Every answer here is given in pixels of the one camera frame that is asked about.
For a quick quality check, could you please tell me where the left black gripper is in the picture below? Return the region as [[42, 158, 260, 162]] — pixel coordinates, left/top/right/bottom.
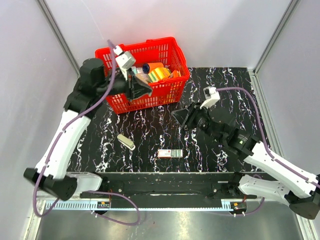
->
[[98, 66, 154, 102]]

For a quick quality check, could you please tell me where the red white staple box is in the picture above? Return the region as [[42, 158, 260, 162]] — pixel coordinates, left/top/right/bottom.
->
[[157, 149, 183, 158]]

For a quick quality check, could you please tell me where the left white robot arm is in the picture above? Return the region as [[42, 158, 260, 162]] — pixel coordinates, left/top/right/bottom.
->
[[23, 45, 153, 201]]

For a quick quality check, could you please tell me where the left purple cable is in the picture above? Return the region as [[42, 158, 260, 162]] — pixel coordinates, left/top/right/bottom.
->
[[33, 39, 141, 226]]

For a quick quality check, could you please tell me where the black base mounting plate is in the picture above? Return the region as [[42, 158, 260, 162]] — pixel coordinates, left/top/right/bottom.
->
[[82, 172, 255, 211]]

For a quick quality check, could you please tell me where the red plastic shopping basket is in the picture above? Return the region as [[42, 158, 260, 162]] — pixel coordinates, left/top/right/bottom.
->
[[106, 37, 190, 114]]

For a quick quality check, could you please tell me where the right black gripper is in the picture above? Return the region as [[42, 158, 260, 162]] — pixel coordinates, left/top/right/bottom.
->
[[171, 100, 223, 144]]

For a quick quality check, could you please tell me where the yellow green sponge pack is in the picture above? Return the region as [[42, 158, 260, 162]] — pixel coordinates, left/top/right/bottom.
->
[[148, 67, 171, 83]]

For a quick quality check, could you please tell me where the teal white small box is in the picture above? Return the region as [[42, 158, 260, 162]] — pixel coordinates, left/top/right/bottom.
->
[[132, 66, 143, 74]]

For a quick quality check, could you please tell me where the beige and white stapler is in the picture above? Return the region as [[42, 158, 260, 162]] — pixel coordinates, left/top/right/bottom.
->
[[117, 134, 136, 151]]

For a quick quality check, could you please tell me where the orange tube blue cap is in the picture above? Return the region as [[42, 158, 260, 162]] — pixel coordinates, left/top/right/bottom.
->
[[142, 62, 164, 74]]

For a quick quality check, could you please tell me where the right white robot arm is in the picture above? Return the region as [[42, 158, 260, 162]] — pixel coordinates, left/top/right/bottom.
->
[[171, 86, 320, 220]]

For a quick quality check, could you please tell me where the aluminium frame rail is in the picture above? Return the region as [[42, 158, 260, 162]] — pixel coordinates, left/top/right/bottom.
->
[[32, 181, 307, 212]]

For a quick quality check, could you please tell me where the purple cable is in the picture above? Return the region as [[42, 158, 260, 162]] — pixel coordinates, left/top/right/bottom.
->
[[33, 39, 141, 226], [215, 87, 320, 217]]

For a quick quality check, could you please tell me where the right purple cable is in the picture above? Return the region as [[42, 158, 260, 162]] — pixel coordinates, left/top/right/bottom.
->
[[215, 87, 320, 217]]

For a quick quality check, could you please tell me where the orange snack packet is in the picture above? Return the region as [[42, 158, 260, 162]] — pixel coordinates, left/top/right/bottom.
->
[[164, 70, 181, 80]]

